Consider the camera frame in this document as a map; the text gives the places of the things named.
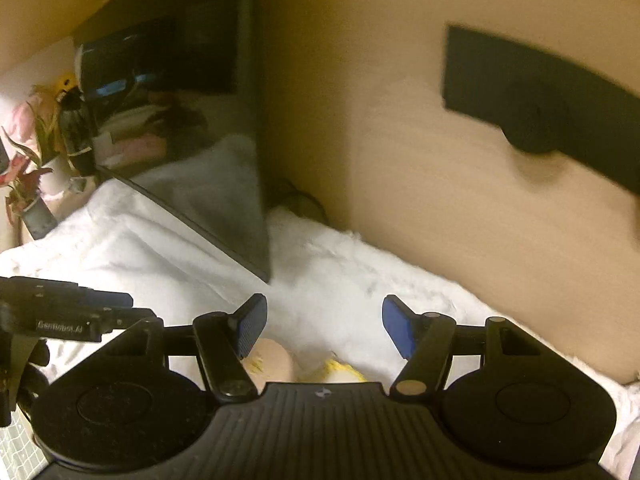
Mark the black wall socket panel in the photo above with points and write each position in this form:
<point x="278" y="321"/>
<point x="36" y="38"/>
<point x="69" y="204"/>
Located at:
<point x="575" y="95"/>

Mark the yellow plush toy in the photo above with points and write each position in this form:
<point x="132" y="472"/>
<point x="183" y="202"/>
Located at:
<point x="65" y="87"/>

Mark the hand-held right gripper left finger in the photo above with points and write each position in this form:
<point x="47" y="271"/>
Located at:
<point x="250" y="325"/>

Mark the black bag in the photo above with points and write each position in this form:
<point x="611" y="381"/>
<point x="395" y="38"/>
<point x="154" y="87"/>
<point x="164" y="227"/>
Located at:
<point x="77" y="135"/>

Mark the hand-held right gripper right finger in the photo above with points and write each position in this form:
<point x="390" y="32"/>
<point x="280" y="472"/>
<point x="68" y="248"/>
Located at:
<point x="397" y="327"/>

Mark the green cutting mat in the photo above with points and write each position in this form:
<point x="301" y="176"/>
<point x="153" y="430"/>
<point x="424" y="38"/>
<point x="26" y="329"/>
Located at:
<point x="17" y="450"/>

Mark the yellow knitted item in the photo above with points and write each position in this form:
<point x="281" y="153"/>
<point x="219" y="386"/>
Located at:
<point x="335" y="371"/>

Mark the pink leaf plant in pot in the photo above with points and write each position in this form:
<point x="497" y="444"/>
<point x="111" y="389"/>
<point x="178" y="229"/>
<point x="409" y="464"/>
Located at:
<point x="25" y="195"/>

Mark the peach round soft item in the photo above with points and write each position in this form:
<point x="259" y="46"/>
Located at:
<point x="272" y="362"/>

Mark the black monitor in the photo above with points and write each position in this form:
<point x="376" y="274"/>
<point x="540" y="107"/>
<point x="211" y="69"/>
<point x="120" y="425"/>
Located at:
<point x="215" y="110"/>

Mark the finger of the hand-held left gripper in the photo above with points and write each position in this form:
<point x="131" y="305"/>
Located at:
<point x="112" y="299"/>

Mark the white knitted blanket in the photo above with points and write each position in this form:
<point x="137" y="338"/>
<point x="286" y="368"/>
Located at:
<point x="325" y="270"/>

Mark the plant in white pot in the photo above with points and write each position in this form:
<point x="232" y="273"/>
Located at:
<point x="50" y="160"/>

